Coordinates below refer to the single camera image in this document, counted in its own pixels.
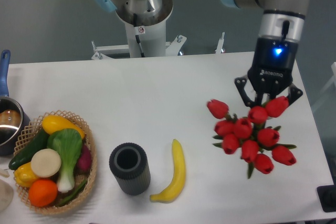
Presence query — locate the orange fruit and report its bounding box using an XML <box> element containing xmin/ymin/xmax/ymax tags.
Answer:
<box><xmin>28</xmin><ymin>179</ymin><xmax>58</xmax><ymax>207</ymax></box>

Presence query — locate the red tulip bouquet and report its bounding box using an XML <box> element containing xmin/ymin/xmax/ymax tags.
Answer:
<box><xmin>206</xmin><ymin>96</ymin><xmax>297</xmax><ymax>179</ymax></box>

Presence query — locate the black device at table edge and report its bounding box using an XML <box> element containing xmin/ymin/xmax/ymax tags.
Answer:
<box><xmin>317</xmin><ymin>185</ymin><xmax>335</xmax><ymax>212</ymax></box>

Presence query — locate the yellow banana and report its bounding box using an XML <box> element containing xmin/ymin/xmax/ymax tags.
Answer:
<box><xmin>150</xmin><ymin>139</ymin><xmax>186</xmax><ymax>204</ymax></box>

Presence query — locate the green bean pod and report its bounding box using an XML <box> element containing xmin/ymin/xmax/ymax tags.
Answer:
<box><xmin>56</xmin><ymin>180</ymin><xmax>88</xmax><ymax>207</ymax></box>

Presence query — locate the dark grey ribbed vase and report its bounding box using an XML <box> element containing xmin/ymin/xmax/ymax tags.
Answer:
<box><xmin>109</xmin><ymin>143</ymin><xmax>151</xmax><ymax>196</ymax></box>

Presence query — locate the white frame at right edge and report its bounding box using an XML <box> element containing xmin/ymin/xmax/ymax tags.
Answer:
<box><xmin>311</xmin><ymin>62</ymin><xmax>335</xmax><ymax>113</ymax></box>

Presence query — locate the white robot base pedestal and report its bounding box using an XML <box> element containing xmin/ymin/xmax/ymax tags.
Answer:
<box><xmin>90</xmin><ymin>0</ymin><xmax>226</xmax><ymax>60</ymax></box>

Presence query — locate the yellow bell pepper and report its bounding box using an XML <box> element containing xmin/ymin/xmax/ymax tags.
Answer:
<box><xmin>14</xmin><ymin>162</ymin><xmax>40</xmax><ymax>188</ymax></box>

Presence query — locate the beige object at left edge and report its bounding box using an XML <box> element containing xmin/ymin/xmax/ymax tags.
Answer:
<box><xmin>1</xmin><ymin>168</ymin><xmax>14</xmax><ymax>212</ymax></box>

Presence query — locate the green bok choy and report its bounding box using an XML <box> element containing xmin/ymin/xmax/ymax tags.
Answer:
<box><xmin>47</xmin><ymin>129</ymin><xmax>82</xmax><ymax>193</ymax></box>

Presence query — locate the dark green cucumber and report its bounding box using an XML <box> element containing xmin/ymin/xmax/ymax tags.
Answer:
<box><xmin>8</xmin><ymin>129</ymin><xmax>49</xmax><ymax>170</ymax></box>

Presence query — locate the blue handled saucepan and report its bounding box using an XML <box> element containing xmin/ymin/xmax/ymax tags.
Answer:
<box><xmin>1</xmin><ymin>50</ymin><xmax>30</xmax><ymax>156</ymax></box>

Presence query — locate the yellow squash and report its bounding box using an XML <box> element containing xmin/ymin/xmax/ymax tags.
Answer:
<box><xmin>41</xmin><ymin>115</ymin><xmax>86</xmax><ymax>139</ymax></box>

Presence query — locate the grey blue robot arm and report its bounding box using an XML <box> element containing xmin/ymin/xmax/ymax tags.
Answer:
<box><xmin>94</xmin><ymin>0</ymin><xmax>309</xmax><ymax>108</ymax></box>

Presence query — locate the purple red onion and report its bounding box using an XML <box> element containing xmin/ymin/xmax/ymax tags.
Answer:
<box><xmin>76</xmin><ymin>144</ymin><xmax>92</xmax><ymax>172</ymax></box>

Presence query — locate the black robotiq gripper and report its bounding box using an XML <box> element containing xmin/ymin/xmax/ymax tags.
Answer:
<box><xmin>234</xmin><ymin>38</ymin><xmax>303</xmax><ymax>108</ymax></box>

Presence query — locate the beige round bun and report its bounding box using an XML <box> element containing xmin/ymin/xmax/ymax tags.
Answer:
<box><xmin>30</xmin><ymin>148</ymin><xmax>61</xmax><ymax>178</ymax></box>

